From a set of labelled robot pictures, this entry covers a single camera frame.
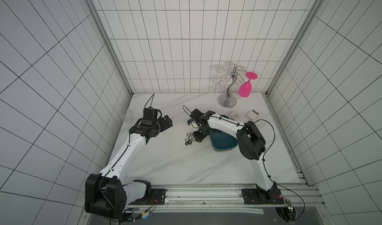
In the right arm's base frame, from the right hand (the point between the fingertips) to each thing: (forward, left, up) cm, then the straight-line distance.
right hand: (194, 138), depth 94 cm
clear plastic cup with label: (+17, -27, +4) cm, 33 cm away
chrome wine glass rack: (+34, -23, 0) cm, 41 cm away
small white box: (+22, -41, 0) cm, 46 cm away
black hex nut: (-3, +5, 0) cm, 6 cm away
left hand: (0, +17, +14) cm, 22 cm away
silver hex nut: (-1, +5, +1) cm, 5 cm away
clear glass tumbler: (+13, +48, +3) cm, 50 cm away
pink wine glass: (+30, -33, +17) cm, 47 cm away
